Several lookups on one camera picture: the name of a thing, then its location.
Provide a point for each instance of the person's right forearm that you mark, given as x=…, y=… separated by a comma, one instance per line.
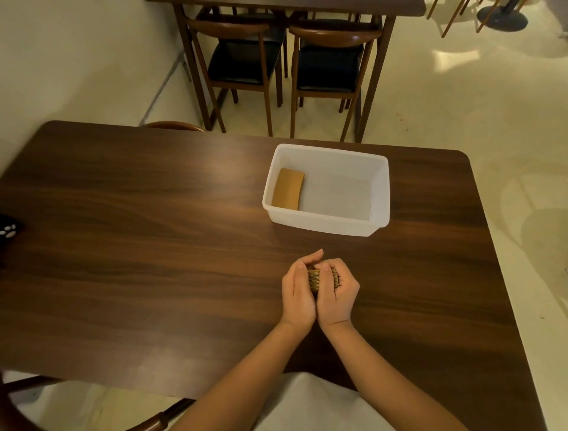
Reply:
x=381, y=382

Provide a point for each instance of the person's right hand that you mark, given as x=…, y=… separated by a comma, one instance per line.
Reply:
x=336, y=306

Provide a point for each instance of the dark wooden chair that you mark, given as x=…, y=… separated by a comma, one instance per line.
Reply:
x=26, y=386

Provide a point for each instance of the curved wooden chair back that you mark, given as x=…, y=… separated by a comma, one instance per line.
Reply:
x=175, y=126

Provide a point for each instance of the person's left fingers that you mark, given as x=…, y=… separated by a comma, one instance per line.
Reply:
x=306, y=261

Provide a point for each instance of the light wooden chair legs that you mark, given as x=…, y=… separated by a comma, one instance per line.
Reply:
x=452, y=17

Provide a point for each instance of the brown cardboard piece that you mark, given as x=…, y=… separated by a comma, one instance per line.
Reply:
x=288, y=189

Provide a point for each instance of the black round stand base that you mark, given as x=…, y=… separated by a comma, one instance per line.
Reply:
x=503, y=17

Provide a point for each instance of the person's left hand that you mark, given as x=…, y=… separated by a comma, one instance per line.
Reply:
x=298, y=302

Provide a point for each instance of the dark wooden dining table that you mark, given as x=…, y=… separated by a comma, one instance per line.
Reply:
x=381, y=9

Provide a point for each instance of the person's left forearm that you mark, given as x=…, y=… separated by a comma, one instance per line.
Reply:
x=239, y=382

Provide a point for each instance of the stack of brown cardboard pieces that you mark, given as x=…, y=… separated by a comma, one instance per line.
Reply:
x=318, y=280

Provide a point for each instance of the person's right fingers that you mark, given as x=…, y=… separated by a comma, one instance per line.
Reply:
x=333, y=271

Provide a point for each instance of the white plastic container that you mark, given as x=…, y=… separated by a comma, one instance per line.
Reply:
x=337, y=200

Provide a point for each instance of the wooden chair with black seat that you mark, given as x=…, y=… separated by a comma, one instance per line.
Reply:
x=328, y=66
x=242, y=62

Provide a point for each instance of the person's white garment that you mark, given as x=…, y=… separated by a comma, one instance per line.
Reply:
x=319, y=408

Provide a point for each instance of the black object with paw print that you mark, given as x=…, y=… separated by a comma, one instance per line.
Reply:
x=9, y=228

